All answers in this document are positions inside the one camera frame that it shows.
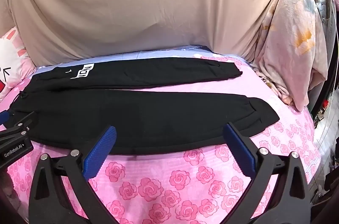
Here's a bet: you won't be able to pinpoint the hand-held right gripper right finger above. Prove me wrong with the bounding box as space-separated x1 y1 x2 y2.
223 122 311 224

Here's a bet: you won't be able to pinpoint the large beige cloth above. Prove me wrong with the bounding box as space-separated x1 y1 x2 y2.
0 0 285 67

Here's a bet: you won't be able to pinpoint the pale floral blanket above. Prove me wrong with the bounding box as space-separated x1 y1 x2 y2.
250 0 329 112

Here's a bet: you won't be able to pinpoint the white cat-face pillow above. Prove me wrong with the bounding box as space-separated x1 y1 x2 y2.
0 26 36 103

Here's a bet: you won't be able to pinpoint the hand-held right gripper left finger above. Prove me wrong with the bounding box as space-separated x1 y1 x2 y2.
29 125 117 224

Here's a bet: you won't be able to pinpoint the black pants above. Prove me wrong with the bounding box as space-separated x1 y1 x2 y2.
7 58 280 156

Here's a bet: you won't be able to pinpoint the hanging clothes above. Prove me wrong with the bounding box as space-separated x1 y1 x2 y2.
315 0 339 60

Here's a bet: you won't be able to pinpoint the pink rose-print bedsheet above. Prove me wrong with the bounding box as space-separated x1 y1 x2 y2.
0 45 322 224

